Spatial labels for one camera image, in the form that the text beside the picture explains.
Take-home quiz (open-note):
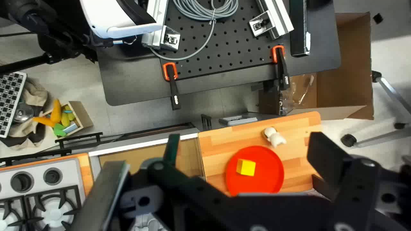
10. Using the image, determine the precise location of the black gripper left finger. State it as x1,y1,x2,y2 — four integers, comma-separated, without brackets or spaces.
163,132,182,171

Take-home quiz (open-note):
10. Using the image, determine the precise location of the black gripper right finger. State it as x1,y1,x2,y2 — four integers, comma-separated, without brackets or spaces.
306,131,380,203

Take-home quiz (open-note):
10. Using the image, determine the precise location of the wooden kitchen countertop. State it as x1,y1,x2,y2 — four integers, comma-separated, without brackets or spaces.
196,110,325,199

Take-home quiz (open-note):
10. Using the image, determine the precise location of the metal tripod leg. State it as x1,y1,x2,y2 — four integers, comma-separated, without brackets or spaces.
339,69,411,149

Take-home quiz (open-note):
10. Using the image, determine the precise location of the orange black bar clamp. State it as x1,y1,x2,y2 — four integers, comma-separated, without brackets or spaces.
161,60,184,112
270,44,293,92

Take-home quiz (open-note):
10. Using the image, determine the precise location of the small white figurine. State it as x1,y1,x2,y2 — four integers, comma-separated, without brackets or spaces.
261,126,288,149

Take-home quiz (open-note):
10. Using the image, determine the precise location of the red round plate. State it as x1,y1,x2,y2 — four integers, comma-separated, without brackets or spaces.
223,145,286,199

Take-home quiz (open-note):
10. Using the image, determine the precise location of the yellow cube block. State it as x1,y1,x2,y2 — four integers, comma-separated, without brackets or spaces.
235,158,257,178

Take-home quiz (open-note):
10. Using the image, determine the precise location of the black table plate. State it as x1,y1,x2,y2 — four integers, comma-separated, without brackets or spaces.
95,0,343,108

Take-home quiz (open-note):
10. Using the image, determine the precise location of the brown cardboard box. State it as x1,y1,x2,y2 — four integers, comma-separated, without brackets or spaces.
258,11,375,122

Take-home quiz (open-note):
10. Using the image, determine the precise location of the wooden box of toys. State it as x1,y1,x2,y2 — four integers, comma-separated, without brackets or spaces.
32,99,95,139

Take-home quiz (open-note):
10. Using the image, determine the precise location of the black perforated breadboard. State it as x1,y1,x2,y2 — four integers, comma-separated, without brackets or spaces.
162,0,303,81

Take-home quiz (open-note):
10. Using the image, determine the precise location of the toy stove top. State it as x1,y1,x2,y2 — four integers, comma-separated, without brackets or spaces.
0,153,95,231

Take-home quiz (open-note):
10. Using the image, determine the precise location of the grey coiled cable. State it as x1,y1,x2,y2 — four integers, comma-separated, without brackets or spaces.
149,0,241,63

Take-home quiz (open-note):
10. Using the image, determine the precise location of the aluminium profile bracket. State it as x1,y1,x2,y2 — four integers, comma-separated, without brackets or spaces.
248,0,297,38

